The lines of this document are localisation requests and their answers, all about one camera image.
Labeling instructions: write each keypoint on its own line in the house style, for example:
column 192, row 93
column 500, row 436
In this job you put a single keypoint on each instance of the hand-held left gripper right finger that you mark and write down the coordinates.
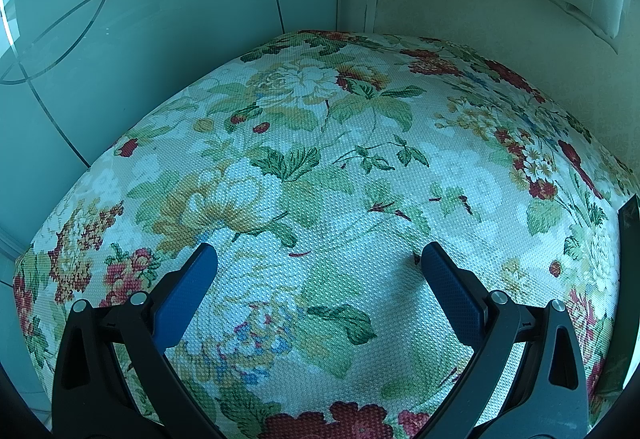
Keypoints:
column 452, row 294

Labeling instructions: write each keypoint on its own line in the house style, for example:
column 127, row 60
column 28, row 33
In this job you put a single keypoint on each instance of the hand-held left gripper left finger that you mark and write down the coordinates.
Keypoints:
column 185, row 294

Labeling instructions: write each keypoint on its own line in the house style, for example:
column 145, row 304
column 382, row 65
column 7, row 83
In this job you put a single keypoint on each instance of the floral bed cover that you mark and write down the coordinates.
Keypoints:
column 325, row 179

